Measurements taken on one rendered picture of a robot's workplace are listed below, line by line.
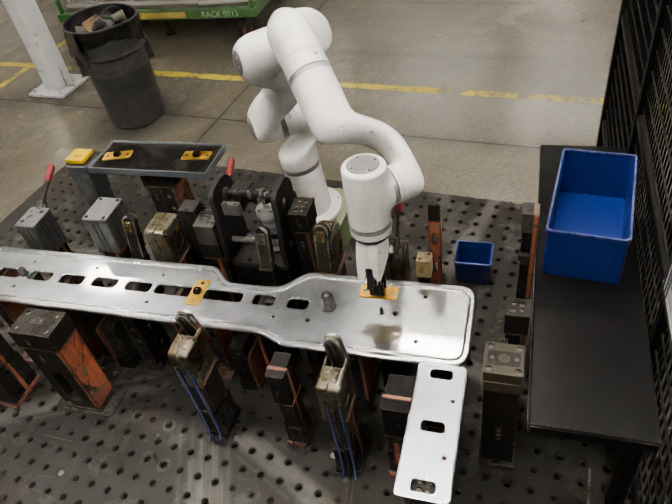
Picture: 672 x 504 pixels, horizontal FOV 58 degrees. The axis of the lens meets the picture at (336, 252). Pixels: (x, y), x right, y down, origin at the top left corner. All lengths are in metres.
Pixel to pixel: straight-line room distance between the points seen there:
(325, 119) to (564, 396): 0.68
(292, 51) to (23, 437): 1.25
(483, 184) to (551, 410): 2.27
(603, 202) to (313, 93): 0.80
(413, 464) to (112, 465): 0.84
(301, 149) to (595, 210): 0.82
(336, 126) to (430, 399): 0.56
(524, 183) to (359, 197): 2.33
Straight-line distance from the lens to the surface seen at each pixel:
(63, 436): 1.83
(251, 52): 1.39
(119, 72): 4.32
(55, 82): 5.43
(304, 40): 1.22
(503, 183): 3.37
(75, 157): 1.93
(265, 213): 1.54
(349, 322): 1.38
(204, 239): 1.64
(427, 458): 1.18
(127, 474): 1.68
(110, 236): 1.74
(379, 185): 1.10
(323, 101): 1.17
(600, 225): 1.57
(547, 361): 1.27
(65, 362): 1.66
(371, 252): 1.19
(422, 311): 1.38
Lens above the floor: 2.04
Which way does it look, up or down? 43 degrees down
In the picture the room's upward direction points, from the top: 11 degrees counter-clockwise
